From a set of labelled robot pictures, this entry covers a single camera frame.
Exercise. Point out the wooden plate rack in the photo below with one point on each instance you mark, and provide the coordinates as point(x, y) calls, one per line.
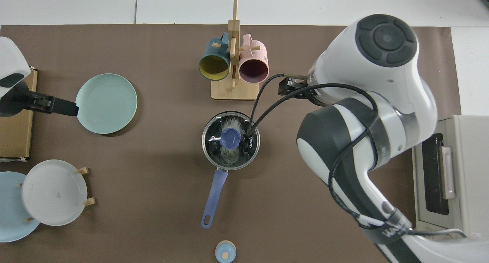
point(83, 171)

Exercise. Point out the light blue plate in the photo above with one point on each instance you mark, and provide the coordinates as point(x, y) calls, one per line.
point(11, 213)

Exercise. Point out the white vermicelli bundle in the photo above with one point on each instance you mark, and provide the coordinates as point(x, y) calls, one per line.
point(231, 123)

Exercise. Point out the pale green plate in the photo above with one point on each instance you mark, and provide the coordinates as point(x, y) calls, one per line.
point(107, 102)

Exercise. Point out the pink ribbed mug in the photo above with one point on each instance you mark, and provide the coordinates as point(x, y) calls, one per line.
point(256, 51)

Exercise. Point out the brown table cloth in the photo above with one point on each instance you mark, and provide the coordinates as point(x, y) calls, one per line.
point(153, 179)

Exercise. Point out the dark teal mug yellow inside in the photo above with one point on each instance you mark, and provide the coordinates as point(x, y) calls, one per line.
point(211, 51)

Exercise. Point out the glass lid blue knob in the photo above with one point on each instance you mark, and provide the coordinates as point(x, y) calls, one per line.
point(230, 137)

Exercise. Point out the wooden cup stand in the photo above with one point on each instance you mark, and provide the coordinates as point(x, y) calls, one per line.
point(235, 91)

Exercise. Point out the pale toaster oven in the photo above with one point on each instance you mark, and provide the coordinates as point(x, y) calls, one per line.
point(468, 159)

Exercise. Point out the white plate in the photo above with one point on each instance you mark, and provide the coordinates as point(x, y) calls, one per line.
point(53, 194)

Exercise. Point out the small blue round thing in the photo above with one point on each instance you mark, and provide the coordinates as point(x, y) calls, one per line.
point(225, 252)

